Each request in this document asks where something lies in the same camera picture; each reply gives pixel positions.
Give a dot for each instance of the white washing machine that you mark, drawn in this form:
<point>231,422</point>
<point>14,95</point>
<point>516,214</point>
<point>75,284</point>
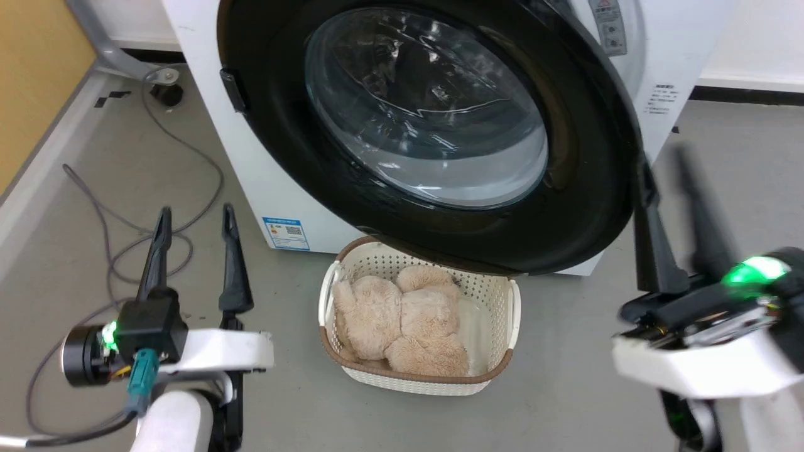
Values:
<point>264,169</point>

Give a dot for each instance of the black round washer door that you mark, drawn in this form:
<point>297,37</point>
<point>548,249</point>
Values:
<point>584,188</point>

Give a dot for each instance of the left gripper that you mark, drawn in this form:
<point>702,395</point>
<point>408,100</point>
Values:
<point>220,350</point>

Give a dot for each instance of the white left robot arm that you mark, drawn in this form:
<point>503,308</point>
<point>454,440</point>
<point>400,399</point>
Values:
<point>169,427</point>

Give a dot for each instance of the grey metal stand leg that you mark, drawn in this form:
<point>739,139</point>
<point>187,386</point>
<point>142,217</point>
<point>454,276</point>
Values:
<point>103,44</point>

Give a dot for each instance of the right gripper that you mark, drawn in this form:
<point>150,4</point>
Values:
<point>710,367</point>

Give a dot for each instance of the white brown-rimmed laundry basket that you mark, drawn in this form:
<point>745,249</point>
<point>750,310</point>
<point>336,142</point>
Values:
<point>408,382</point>

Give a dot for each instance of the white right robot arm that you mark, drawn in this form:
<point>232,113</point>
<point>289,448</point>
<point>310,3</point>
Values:
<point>772,427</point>

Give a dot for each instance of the black caster wheel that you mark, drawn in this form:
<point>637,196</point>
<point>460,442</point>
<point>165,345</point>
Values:
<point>167,94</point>

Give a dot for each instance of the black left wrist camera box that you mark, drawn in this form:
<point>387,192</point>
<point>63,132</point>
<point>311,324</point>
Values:
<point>151,326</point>

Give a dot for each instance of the beige plush toy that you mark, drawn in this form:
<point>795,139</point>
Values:
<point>389,320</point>

